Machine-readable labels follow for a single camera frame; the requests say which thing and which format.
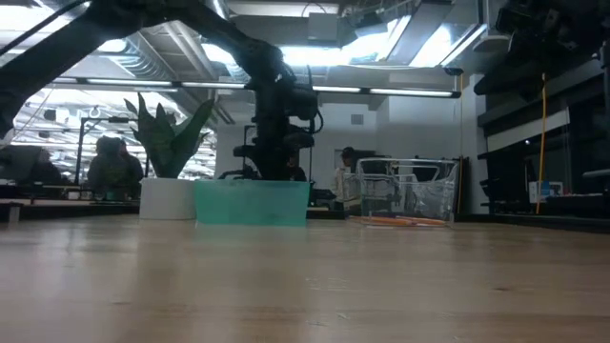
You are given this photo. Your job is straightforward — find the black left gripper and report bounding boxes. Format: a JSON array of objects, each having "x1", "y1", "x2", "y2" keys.
[{"x1": 232, "y1": 111, "x2": 295, "y2": 181}]

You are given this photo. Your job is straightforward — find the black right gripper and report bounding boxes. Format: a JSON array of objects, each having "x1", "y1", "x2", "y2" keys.
[{"x1": 495, "y1": 2, "x2": 568, "y2": 51}]

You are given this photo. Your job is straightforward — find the orange pencil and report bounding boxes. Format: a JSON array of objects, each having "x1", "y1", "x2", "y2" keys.
[
  {"x1": 396, "y1": 216, "x2": 448, "y2": 226},
  {"x1": 361, "y1": 216, "x2": 417, "y2": 227}
]

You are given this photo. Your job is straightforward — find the person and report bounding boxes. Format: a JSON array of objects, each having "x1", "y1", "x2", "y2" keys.
[
  {"x1": 332, "y1": 146, "x2": 361, "y2": 211},
  {"x1": 28, "y1": 148, "x2": 63, "y2": 185},
  {"x1": 86, "y1": 135, "x2": 145, "y2": 192},
  {"x1": 288, "y1": 159, "x2": 309, "y2": 182}
]

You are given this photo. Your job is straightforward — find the teal plastic bin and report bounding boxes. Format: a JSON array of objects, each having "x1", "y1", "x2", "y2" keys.
[{"x1": 193, "y1": 179, "x2": 311, "y2": 228}]

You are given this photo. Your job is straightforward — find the clear plastic bin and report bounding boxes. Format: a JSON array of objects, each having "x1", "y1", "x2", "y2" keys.
[{"x1": 355, "y1": 157, "x2": 459, "y2": 229}]

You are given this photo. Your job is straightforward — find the white plant pot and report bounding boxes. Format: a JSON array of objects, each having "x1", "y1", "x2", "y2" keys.
[{"x1": 138, "y1": 177, "x2": 197, "y2": 221}]

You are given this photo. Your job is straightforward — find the green snake plant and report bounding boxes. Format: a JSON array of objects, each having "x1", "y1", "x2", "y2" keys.
[{"x1": 123, "y1": 92, "x2": 215, "y2": 180}]

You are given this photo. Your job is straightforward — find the LED light bar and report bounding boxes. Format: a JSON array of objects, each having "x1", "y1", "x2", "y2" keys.
[{"x1": 47, "y1": 76, "x2": 462, "y2": 99}]

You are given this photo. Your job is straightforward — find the white and blue box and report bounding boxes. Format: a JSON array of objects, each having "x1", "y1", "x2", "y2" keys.
[{"x1": 528, "y1": 180, "x2": 564, "y2": 205}]

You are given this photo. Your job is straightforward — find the dark computer monitor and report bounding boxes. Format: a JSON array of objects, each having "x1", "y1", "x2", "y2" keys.
[{"x1": 0, "y1": 145, "x2": 43, "y2": 182}]

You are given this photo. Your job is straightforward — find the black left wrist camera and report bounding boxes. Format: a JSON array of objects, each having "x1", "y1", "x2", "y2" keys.
[{"x1": 280, "y1": 131, "x2": 316, "y2": 151}]

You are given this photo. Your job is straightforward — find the yellow hanging cable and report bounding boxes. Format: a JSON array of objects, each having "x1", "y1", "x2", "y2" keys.
[{"x1": 536, "y1": 71, "x2": 548, "y2": 215}]

